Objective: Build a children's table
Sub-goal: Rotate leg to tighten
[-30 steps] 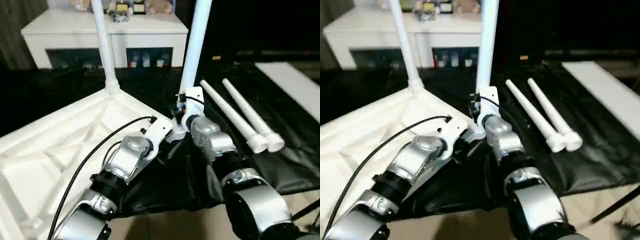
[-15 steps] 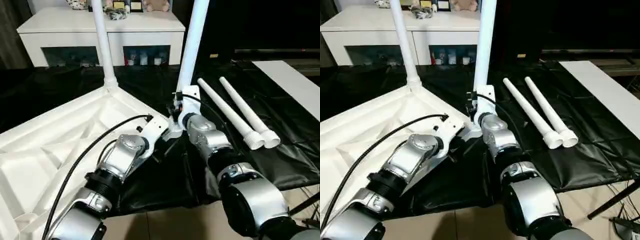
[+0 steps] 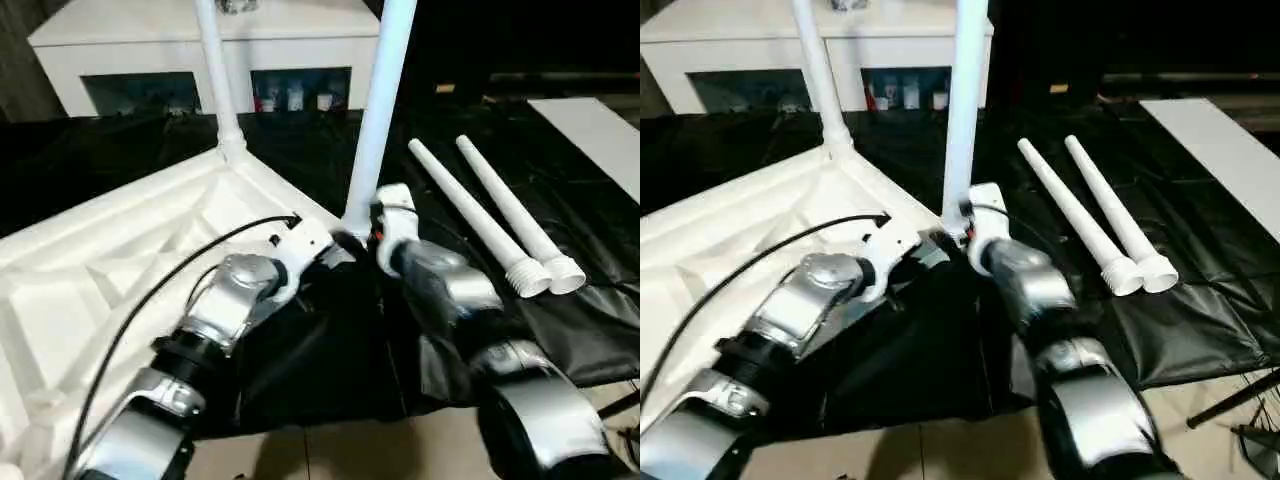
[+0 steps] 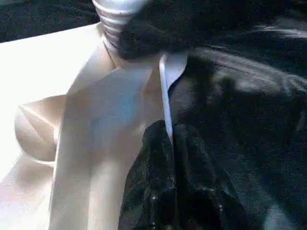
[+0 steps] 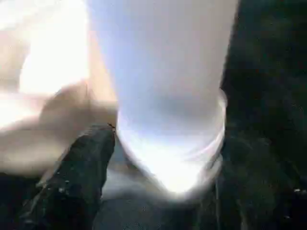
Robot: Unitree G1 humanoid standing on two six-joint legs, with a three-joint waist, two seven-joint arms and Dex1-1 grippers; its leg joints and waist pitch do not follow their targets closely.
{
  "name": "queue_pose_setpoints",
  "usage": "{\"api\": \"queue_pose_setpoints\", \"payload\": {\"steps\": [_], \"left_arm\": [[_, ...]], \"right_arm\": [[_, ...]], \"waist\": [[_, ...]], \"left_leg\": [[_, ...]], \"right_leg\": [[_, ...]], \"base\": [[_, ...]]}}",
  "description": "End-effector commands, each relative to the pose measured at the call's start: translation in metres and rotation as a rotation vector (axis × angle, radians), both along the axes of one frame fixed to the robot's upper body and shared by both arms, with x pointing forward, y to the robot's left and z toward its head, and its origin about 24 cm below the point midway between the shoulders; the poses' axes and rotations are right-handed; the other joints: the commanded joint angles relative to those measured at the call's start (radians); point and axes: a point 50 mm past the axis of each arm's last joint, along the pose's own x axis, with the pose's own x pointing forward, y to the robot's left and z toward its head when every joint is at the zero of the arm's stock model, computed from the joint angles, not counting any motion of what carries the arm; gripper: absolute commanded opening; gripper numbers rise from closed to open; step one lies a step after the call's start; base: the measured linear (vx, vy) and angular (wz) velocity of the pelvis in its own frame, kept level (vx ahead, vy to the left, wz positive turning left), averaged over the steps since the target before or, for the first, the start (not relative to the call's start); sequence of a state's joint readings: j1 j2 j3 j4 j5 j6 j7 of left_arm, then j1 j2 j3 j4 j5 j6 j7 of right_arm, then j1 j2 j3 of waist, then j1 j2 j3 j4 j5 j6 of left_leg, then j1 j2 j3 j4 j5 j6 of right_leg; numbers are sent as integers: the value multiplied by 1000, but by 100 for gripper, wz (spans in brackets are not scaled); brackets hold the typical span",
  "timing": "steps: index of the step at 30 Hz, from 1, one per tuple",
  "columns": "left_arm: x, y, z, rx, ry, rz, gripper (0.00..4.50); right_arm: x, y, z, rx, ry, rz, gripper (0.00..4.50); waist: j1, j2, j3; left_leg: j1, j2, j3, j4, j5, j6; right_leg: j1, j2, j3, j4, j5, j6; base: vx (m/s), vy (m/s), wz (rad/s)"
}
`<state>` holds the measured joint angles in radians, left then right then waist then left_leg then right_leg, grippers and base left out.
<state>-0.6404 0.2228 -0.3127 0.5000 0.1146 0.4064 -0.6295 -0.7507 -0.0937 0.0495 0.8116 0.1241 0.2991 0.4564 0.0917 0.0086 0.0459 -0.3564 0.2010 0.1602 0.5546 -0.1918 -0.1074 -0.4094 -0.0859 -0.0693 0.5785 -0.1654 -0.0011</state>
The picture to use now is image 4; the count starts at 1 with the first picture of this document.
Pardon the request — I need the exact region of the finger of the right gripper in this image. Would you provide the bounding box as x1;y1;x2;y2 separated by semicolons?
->
118;0;204;60

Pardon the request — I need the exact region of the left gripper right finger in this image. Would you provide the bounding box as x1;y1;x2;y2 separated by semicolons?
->
172;122;251;230

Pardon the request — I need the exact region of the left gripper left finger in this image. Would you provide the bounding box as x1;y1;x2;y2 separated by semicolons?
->
118;120;177;230

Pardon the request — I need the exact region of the white plastic table leg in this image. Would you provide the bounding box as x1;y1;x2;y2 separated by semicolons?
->
91;0;150;54

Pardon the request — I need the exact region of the white plastic table top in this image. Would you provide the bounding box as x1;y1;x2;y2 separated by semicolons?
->
0;22;189;230

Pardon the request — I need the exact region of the black work mat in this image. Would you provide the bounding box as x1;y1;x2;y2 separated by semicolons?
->
0;0;307;230

